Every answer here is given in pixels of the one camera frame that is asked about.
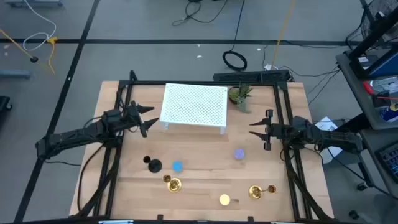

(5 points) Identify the black power strip box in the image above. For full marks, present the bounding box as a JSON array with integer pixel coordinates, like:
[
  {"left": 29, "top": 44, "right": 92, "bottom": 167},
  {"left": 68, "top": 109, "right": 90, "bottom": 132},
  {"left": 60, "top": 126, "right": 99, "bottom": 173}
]
[{"left": 213, "top": 70, "right": 295, "bottom": 83}]

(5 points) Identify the black looped floor cable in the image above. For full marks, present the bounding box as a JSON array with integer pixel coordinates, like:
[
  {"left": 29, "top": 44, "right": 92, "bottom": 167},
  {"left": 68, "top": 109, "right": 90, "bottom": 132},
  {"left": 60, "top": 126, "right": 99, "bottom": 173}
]
[{"left": 172, "top": 0, "right": 229, "bottom": 27}]

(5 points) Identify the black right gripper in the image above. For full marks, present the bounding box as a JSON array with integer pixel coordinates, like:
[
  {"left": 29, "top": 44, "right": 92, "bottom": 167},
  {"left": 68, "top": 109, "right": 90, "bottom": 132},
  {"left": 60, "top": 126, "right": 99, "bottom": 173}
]
[{"left": 248, "top": 109, "right": 292, "bottom": 151}]

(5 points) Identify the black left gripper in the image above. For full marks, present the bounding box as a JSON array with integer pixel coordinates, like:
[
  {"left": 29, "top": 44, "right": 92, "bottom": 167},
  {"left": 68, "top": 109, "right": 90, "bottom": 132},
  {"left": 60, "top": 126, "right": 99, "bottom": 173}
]
[{"left": 121, "top": 100, "right": 160, "bottom": 138}]

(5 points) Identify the white perforated metal shelf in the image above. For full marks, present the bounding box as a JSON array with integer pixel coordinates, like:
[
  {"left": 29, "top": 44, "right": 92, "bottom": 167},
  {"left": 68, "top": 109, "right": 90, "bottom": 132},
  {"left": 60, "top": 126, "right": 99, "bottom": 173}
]
[{"left": 159, "top": 82, "right": 229, "bottom": 136}]

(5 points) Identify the black floor fan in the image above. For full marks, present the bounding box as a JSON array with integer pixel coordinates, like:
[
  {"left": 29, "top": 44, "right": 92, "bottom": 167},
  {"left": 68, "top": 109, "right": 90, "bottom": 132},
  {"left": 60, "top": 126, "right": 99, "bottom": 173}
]
[{"left": 360, "top": 0, "right": 398, "bottom": 43}]

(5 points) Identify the black cable with coil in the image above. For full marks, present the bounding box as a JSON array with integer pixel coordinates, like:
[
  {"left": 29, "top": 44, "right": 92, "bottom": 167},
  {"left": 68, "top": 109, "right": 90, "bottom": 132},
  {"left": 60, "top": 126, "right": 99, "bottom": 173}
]
[{"left": 221, "top": 0, "right": 248, "bottom": 72}]

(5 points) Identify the black candlestick holder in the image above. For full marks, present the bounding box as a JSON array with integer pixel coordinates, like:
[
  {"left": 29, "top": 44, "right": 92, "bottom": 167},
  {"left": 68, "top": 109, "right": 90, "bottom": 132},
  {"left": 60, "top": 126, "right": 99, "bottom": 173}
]
[{"left": 142, "top": 155, "right": 163, "bottom": 174}]

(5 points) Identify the yellow floor cable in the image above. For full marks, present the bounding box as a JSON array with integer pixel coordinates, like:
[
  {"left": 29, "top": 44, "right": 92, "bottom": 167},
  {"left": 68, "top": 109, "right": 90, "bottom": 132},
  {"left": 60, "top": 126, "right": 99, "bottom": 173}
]
[{"left": 0, "top": 29, "right": 59, "bottom": 75}]

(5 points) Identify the white floor cable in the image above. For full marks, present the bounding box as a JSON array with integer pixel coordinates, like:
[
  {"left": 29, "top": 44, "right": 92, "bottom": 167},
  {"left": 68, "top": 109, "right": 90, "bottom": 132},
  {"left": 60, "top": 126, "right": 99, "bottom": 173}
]
[{"left": 22, "top": 0, "right": 58, "bottom": 52}]

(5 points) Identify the potted green succulent plant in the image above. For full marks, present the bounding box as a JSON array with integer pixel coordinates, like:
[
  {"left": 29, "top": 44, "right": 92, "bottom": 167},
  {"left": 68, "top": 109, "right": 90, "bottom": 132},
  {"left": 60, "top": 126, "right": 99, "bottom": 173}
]
[{"left": 228, "top": 83, "right": 254, "bottom": 113}]

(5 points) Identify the gold candlestick holder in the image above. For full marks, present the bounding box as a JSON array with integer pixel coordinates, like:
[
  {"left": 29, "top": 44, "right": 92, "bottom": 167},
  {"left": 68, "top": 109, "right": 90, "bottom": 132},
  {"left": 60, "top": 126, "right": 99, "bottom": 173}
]
[
  {"left": 162, "top": 174, "right": 183, "bottom": 194},
  {"left": 248, "top": 184, "right": 277, "bottom": 200}
]

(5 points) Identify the white paper sheet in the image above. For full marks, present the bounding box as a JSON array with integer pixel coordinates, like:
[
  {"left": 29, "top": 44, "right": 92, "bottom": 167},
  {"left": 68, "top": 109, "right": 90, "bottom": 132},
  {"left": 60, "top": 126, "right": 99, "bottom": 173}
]
[{"left": 314, "top": 116, "right": 343, "bottom": 164}]

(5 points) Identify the grey equipment cart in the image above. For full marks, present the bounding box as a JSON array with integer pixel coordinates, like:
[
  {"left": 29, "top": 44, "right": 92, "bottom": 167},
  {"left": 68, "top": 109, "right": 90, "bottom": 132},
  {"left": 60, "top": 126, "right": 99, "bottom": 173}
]
[{"left": 335, "top": 46, "right": 398, "bottom": 200}]

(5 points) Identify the black keyboard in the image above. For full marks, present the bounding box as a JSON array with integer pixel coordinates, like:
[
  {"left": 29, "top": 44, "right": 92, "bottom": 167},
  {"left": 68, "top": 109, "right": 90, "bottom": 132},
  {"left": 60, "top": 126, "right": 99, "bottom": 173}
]
[{"left": 374, "top": 141, "right": 398, "bottom": 185}]

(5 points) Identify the red handled tool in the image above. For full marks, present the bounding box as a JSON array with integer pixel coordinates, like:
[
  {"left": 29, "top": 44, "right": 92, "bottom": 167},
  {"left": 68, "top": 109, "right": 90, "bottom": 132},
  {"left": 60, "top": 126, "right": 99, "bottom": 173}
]
[{"left": 363, "top": 80, "right": 376, "bottom": 96}]

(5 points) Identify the black aluminium table frame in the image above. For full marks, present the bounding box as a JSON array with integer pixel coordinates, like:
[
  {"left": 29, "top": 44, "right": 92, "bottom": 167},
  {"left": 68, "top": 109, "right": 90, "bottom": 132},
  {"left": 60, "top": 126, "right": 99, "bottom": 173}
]
[{"left": 76, "top": 70, "right": 335, "bottom": 224}]

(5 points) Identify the long yellow hanging cable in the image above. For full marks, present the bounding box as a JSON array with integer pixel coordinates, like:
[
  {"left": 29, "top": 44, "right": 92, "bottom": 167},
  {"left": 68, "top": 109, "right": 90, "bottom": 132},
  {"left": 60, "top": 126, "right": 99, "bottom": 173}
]
[{"left": 271, "top": 0, "right": 296, "bottom": 68}]

